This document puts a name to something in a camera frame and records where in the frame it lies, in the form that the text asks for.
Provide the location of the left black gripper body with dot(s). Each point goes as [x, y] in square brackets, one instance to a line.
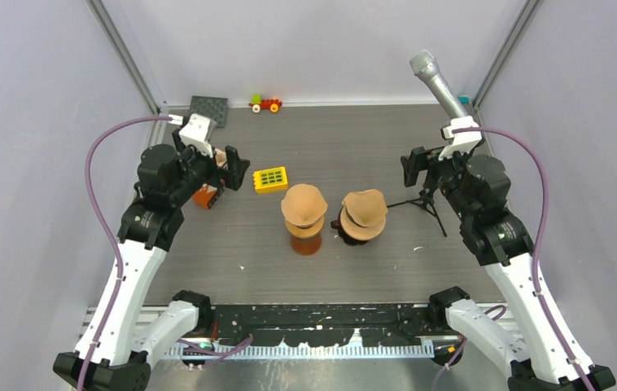
[199, 169]

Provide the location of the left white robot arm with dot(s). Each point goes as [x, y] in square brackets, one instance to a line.
[113, 354]

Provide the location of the silver microphone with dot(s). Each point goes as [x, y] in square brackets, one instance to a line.
[425, 67]

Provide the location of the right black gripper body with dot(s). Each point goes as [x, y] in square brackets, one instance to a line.
[447, 173]

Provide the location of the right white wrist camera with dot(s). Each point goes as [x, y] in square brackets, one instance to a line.
[464, 136]

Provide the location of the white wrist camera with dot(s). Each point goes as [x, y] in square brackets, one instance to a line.
[464, 136]
[196, 133]

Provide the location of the brown glass dripper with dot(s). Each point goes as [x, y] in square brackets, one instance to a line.
[344, 236]

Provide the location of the small toy train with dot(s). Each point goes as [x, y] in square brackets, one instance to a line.
[258, 103]

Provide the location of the yellow green window block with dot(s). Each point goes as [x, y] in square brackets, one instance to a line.
[270, 180]

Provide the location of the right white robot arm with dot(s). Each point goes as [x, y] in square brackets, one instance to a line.
[546, 356]

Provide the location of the amber glass carafe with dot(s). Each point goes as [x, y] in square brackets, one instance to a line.
[306, 246]

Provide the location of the dark grey baseplate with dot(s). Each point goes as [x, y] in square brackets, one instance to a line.
[214, 108]

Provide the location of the wooden ring holder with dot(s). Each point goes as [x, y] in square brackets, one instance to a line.
[305, 232]

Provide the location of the coffee filter box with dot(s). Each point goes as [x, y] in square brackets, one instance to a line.
[207, 195]

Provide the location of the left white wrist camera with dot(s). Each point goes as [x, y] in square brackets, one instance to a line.
[196, 133]

